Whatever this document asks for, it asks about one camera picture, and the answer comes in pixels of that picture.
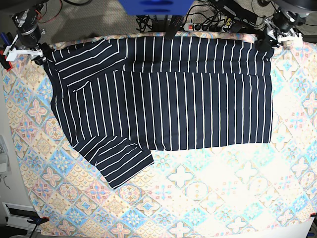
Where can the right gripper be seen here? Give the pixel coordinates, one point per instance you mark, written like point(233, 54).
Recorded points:
point(40, 53)

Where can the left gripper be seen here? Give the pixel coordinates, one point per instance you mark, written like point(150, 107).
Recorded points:
point(269, 38)

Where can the navy white striped T-shirt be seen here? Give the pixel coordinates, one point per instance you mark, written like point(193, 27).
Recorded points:
point(118, 100)

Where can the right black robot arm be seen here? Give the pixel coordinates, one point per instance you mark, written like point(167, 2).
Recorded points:
point(28, 34)

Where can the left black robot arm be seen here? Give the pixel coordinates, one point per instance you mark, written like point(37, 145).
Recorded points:
point(288, 15)

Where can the red black clamp left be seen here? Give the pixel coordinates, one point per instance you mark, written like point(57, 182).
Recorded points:
point(5, 40)

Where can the white labelled power strip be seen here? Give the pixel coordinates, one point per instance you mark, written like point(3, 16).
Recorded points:
point(191, 27)

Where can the blue box overhead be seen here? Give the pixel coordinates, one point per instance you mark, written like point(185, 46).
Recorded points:
point(156, 7)

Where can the white device at left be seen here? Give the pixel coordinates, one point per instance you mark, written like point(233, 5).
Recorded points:
point(5, 168)

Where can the blue orange clamp bottom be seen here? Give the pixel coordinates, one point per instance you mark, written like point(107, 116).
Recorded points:
point(37, 221)

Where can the orange clamp bottom right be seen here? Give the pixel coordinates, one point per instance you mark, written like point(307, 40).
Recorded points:
point(313, 215)

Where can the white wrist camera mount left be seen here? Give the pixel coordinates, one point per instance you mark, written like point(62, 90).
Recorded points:
point(288, 41)

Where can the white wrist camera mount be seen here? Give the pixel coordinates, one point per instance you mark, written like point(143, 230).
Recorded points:
point(11, 53)
point(288, 41)

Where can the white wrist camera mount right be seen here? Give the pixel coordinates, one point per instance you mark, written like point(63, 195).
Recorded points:
point(11, 53)

